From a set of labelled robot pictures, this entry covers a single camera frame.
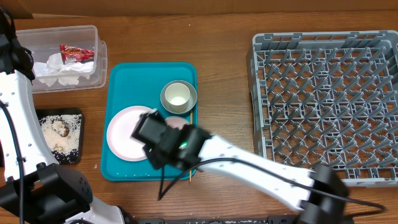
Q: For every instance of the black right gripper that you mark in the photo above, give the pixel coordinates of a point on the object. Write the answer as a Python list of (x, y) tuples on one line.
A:
[(156, 161)]

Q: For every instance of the small white plate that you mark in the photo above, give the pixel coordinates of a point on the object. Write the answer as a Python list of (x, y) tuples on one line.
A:
[(176, 122)]

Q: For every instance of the white napkin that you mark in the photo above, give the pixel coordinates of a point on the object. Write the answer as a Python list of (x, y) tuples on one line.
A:
[(54, 70)]

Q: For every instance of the grey bowl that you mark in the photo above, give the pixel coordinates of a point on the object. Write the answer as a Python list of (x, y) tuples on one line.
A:
[(191, 103)]

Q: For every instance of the cream cup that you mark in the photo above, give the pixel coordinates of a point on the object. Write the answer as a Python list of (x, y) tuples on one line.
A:
[(177, 96)]

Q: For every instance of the red snack wrapper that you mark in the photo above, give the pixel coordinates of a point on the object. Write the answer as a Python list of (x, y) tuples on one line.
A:
[(71, 54)]

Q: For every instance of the large pink plate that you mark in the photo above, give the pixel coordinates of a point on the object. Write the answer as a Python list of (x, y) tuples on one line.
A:
[(118, 134)]

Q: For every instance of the brown food chunk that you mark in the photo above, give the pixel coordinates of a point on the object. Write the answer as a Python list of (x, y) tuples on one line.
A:
[(61, 128)]

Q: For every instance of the rice food scraps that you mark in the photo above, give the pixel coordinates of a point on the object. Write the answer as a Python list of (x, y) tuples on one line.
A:
[(66, 150)]

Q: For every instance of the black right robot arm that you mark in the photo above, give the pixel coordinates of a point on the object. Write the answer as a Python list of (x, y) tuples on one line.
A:
[(319, 196)]

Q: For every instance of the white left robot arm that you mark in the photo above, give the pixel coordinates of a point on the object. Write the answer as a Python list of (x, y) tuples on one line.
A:
[(38, 189)]

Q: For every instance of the wooden chopstick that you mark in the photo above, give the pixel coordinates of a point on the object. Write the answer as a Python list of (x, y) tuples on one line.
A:
[(191, 122)]

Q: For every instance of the clear plastic bin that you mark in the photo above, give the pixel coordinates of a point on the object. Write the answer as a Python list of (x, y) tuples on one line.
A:
[(45, 42)]

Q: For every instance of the teal serving tray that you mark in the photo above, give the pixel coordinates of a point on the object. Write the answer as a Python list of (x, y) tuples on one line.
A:
[(138, 84)]

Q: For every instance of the black tray bin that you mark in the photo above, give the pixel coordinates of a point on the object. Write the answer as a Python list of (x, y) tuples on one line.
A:
[(59, 111)]

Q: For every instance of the grey dish rack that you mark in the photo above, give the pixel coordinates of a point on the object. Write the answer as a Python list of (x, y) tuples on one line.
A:
[(327, 98)]

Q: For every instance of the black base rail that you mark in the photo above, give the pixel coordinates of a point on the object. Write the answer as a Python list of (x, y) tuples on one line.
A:
[(273, 219)]

